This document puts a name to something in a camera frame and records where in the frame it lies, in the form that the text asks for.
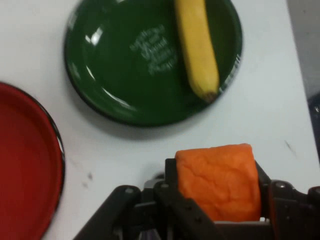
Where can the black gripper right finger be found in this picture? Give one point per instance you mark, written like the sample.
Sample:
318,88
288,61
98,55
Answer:
292,210

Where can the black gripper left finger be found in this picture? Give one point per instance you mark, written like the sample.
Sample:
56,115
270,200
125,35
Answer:
172,207

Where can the orange foam block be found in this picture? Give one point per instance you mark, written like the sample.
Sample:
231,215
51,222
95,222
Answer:
220,182

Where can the green enamel plate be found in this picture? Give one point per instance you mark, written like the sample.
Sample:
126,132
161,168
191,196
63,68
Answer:
120,75

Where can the red enamel plate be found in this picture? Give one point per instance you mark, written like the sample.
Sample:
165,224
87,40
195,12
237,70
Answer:
25,162

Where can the yellow toy banana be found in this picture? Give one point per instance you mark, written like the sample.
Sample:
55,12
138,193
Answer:
197,47

